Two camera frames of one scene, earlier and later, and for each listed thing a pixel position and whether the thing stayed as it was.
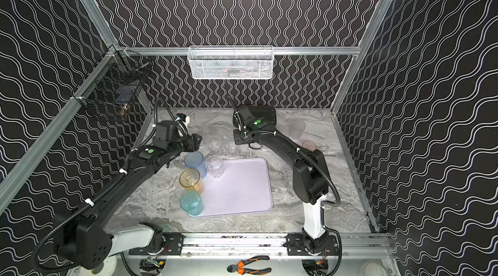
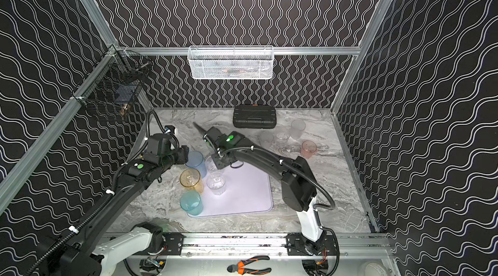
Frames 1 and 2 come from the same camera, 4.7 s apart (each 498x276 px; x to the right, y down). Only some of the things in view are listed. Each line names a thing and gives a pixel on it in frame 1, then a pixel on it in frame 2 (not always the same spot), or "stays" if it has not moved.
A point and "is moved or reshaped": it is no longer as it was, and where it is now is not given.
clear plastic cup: (214, 165) is moved or reshaped
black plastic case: (267, 113) stays
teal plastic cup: (190, 201) stays
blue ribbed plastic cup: (194, 159) stays
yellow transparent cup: (190, 179) stays
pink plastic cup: (309, 145) stays
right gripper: (237, 140) -> (219, 164)
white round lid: (375, 269) stays
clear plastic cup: (214, 143) is moved or reshaped
